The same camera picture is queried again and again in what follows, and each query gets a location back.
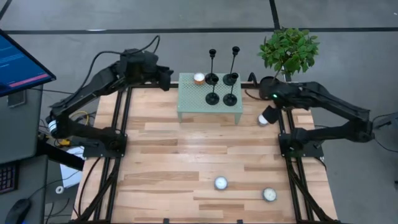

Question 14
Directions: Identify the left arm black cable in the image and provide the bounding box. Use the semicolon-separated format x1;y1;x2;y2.
79;34;161;91

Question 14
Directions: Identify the black candlestick holder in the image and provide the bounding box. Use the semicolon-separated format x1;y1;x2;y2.
205;49;220;86
223;72;239;107
205;76;220;106
223;46;241;86

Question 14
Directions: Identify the yellow clamp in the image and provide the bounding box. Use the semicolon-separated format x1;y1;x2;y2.
55;136;72;147

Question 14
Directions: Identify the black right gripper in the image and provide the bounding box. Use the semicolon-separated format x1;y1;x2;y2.
264;90;292;124

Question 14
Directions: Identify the green perforated metal shelf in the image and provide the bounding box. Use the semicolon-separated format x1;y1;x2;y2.
177;72;244;125

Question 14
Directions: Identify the black aluminium table frame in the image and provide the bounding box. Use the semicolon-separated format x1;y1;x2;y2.
70;81;340;224

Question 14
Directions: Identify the white paper sheet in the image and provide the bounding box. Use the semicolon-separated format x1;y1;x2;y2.
59;146;85;189

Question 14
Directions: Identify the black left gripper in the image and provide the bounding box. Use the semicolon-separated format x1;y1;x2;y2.
142;52;174;91

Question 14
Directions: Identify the grey floor box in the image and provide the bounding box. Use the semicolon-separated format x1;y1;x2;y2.
372;111;398;133

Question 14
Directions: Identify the black desk foot bar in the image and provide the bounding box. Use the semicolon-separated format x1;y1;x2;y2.
35;138;85;172

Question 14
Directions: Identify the black keyboard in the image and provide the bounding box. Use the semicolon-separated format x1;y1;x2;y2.
0;161;17;195

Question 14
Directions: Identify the green plant in black pot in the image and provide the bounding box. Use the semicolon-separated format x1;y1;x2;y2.
257;27;320;101

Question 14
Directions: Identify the grey desk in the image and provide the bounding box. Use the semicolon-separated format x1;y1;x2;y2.
0;84;49;224

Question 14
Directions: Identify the blue floral candle tin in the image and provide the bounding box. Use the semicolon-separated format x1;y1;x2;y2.
214;175;229;191
262;187;277;202

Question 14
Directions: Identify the computer monitor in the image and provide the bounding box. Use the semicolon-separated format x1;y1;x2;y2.
0;29;57;98

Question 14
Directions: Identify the orange candle tin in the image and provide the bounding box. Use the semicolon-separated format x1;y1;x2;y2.
193;72;206;86

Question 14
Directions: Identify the black computer mouse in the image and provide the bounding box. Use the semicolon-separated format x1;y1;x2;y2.
4;198;32;224

